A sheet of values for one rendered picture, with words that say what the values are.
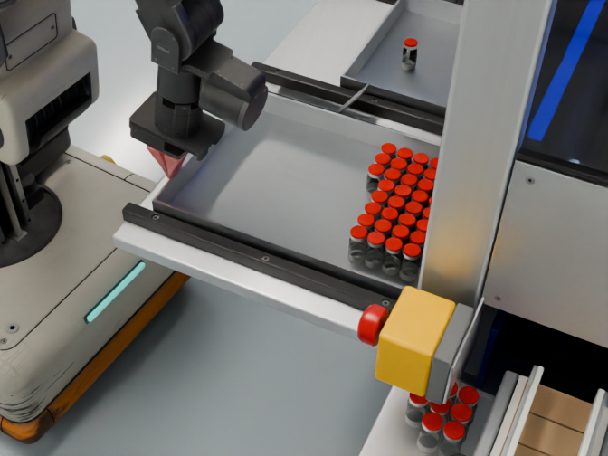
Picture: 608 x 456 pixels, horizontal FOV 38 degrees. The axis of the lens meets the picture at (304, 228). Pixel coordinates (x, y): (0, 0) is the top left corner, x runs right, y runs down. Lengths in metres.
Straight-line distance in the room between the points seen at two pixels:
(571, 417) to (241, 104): 0.48
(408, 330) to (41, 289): 1.19
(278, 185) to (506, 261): 0.43
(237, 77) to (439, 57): 0.51
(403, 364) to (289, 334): 1.28
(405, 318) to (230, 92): 0.33
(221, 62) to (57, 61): 0.63
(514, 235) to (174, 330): 1.43
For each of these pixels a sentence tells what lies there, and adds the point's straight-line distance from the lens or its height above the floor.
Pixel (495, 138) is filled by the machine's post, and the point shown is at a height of 1.22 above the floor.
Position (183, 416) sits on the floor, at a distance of 2.01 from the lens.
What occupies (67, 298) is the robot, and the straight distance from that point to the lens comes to 1.89.
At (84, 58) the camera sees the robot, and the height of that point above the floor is 0.78.
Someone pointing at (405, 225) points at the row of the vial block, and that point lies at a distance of 1.08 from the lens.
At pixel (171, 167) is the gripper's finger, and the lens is 1.13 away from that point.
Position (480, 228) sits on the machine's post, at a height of 1.11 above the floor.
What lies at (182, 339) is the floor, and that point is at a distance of 2.13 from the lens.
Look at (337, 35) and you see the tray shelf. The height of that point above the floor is 0.88.
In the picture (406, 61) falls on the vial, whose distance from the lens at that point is 1.39.
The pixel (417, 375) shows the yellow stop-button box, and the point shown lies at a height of 0.99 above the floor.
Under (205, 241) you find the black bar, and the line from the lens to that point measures 1.10.
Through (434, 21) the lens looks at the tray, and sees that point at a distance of 1.51.
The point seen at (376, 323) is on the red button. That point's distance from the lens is 0.87.
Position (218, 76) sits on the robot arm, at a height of 1.11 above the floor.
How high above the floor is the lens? 1.70
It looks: 46 degrees down
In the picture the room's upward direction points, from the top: 1 degrees clockwise
